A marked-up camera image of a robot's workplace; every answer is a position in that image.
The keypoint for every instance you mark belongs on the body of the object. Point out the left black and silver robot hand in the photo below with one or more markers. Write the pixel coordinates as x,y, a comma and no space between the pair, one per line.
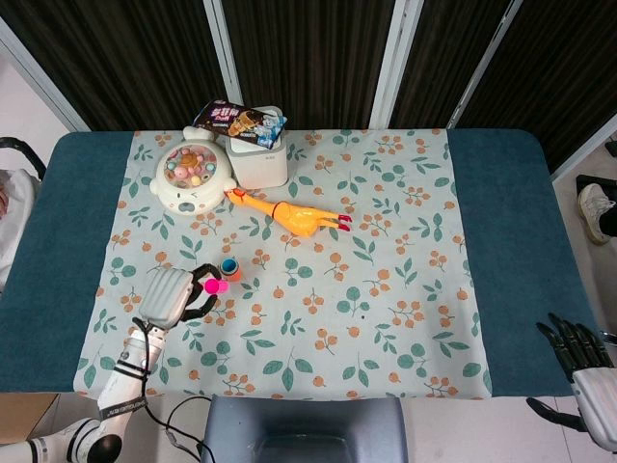
166,296

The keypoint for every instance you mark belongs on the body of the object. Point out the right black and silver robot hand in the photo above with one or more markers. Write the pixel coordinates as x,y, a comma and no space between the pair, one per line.
600,402

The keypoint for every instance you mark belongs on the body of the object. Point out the pink plastic cup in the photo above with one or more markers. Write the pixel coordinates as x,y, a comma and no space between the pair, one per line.
214,287

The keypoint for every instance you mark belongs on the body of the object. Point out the light blue plastic cup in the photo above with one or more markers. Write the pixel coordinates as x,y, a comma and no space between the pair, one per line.
229,265

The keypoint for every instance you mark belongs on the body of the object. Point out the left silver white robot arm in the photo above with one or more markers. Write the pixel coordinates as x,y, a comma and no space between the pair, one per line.
127,381

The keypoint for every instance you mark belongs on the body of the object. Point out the orange plastic cup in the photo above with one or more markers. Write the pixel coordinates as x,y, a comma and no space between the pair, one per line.
236,276

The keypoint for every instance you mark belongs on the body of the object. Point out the white seal fishing toy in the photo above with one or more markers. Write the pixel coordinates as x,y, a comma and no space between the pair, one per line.
193,193

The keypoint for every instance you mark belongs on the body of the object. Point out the yellow rubber chicken toy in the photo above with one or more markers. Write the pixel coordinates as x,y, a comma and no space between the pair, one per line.
299,218

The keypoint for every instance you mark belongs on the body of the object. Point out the white square desktop bin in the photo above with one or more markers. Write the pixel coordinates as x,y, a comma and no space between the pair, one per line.
260,166

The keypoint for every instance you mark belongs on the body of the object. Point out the person in white clothes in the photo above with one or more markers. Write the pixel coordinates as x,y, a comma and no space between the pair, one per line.
14,226

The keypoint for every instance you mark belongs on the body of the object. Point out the floral leaf print tablecloth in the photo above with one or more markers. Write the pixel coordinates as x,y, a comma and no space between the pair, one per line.
337,299

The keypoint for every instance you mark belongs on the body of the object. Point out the brown cardboard box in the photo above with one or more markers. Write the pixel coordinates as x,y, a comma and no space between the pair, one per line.
29,415

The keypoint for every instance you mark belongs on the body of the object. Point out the teal blue table cover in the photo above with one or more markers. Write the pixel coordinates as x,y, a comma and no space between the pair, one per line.
511,241

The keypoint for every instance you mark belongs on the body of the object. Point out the dark purple snack bag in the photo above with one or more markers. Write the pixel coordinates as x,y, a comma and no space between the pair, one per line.
226,118

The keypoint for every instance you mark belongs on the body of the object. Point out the white sneaker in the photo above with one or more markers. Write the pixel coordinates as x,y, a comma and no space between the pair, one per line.
594,212

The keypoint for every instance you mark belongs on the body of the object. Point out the black chair armrest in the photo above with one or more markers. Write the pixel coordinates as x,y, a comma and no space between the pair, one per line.
31,152

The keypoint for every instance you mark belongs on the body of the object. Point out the black partition screen panel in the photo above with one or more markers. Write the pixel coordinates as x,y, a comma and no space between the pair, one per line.
554,72
443,62
120,58
308,48

